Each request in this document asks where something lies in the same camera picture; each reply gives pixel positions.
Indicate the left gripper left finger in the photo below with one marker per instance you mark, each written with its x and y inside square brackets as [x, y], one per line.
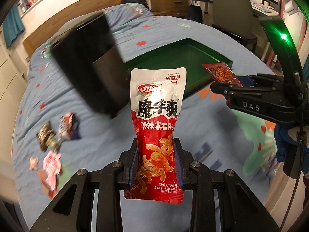
[72, 208]

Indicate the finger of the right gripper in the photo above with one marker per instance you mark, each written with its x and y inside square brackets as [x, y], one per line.
[260, 78]
[231, 89]

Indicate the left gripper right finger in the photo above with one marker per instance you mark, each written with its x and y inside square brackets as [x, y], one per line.
[221, 200]

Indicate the red spicy snack packet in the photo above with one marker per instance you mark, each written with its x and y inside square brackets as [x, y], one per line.
[224, 79]

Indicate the tall red white snack pouch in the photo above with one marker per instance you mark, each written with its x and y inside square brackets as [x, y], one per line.
[156, 101]

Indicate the brown gold snack packet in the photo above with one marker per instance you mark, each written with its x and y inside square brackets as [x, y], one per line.
[44, 133]

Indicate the blue white wafer packet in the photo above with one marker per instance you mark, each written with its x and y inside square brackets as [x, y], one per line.
[68, 127]

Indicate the blue gloved right hand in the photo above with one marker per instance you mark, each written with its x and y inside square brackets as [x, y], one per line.
[285, 137]

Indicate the small red brown candy packet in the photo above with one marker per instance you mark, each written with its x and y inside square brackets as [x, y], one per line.
[44, 185]

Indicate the pink white candy bag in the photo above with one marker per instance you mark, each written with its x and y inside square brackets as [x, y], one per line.
[52, 167]

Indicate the green tray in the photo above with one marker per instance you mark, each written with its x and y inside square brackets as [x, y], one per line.
[186, 53]

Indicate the small pink snack packet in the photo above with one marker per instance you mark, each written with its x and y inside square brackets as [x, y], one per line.
[33, 163]

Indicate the white desk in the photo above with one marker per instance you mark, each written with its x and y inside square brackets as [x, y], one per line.
[258, 10]

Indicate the grey office chair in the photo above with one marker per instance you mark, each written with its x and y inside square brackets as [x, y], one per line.
[237, 23]

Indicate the small olive gold packet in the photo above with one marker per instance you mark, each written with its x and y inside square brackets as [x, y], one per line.
[54, 144]

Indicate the blue cartoon bedspread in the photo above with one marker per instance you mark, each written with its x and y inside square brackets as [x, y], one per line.
[215, 134]

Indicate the wooden drawer cabinet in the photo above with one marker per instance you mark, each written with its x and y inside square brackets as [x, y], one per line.
[176, 8]

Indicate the wooden headboard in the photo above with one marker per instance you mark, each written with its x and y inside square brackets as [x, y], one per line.
[47, 29]

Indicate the black cylindrical bin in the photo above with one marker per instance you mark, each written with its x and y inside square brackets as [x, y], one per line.
[87, 53]

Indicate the white wardrobe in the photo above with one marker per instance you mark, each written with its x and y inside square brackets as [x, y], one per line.
[13, 87]

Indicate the teal curtain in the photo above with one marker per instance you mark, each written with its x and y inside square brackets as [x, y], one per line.
[12, 26]

